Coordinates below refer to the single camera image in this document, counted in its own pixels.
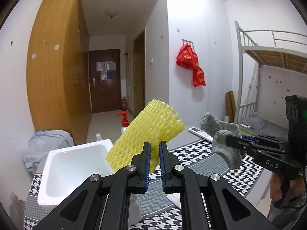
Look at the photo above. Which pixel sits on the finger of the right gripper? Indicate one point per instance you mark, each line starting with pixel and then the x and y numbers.
pixel 244 143
pixel 266 140

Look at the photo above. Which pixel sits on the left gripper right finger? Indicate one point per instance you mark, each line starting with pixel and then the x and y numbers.
pixel 207 202

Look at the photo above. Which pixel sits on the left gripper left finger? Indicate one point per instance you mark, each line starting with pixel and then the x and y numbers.
pixel 102 202

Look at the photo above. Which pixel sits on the grey fuzzy sock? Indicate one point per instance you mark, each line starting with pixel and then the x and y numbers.
pixel 219 130

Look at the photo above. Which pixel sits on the yellow foam net sleeve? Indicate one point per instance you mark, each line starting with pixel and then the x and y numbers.
pixel 157 122

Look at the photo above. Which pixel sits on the white tissue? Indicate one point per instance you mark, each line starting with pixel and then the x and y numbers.
pixel 175 199

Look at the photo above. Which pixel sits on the person right hand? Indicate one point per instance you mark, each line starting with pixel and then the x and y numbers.
pixel 282 217

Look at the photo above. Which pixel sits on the wooden planks leaning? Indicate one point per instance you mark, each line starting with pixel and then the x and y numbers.
pixel 230 106

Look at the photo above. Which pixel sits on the white remote control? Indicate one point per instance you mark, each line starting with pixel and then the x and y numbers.
pixel 200 133

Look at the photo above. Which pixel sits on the white styrofoam box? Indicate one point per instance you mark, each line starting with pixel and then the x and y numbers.
pixel 66 169

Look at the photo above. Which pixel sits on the light blue crumpled cloth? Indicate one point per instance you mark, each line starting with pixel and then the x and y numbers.
pixel 41 143

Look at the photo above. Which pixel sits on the metal bunk bed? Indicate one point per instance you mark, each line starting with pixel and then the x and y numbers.
pixel 271 66

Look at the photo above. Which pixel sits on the white pump lotion bottle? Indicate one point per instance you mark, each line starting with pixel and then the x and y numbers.
pixel 125 121

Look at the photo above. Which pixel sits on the red plastic bag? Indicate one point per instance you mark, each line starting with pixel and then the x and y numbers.
pixel 188 59

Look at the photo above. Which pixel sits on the red fire extinguisher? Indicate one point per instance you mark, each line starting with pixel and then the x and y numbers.
pixel 124 103

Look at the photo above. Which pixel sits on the wooden wardrobe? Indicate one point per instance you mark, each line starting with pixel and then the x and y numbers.
pixel 57 69

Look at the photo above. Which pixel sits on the dark brown entrance door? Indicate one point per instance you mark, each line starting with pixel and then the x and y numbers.
pixel 105 80

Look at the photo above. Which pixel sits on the ceiling lamp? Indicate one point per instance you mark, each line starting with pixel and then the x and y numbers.
pixel 111 13

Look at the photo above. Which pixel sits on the wall hook rack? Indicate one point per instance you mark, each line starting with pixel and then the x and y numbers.
pixel 188 42

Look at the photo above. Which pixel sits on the wooden side door frame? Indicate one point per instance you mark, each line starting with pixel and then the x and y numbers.
pixel 139 73

